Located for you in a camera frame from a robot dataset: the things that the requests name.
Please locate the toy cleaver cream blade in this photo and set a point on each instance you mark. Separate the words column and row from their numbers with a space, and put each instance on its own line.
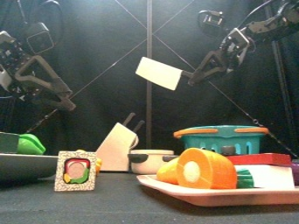
column 158, row 73

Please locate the bright green toy pepper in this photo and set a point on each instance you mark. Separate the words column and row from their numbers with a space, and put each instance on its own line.
column 29, row 144

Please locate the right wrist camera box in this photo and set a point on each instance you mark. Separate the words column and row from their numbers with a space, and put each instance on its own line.
column 209, row 21

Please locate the black knob in basket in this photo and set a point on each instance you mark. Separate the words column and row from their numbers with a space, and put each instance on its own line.
column 228, row 150

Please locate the green ribbed toy piece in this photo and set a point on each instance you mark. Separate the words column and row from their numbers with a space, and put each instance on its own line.
column 244, row 178

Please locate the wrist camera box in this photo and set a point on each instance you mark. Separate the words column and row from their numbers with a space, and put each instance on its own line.
column 209, row 21
column 38, row 39

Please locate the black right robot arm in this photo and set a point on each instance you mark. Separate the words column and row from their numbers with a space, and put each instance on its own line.
column 273, row 22

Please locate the small orange carrot piece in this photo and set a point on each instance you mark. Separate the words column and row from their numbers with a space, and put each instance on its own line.
column 168, row 172

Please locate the red toy block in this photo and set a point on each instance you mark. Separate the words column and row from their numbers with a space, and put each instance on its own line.
column 260, row 159

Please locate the purple toy piece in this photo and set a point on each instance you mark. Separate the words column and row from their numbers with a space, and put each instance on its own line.
column 295, row 172

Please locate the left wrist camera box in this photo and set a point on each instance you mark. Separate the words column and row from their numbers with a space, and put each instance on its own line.
column 38, row 39

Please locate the grey plate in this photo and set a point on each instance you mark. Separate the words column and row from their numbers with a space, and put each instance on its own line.
column 22, row 166

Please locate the wooden toy knife holder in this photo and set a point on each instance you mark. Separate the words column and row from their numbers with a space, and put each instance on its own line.
column 114, row 150

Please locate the speckled sushi roll tile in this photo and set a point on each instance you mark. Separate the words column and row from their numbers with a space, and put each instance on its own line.
column 76, row 171

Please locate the dark green toy block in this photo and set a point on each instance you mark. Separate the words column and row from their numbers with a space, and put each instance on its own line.
column 8, row 142

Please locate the white toy block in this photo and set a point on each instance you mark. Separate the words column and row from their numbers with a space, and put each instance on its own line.
column 265, row 176

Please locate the vertical metal frame pole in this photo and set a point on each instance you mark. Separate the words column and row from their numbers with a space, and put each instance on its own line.
column 148, row 96

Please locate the large orange carrot slice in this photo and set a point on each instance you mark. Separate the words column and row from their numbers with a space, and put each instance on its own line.
column 208, row 169

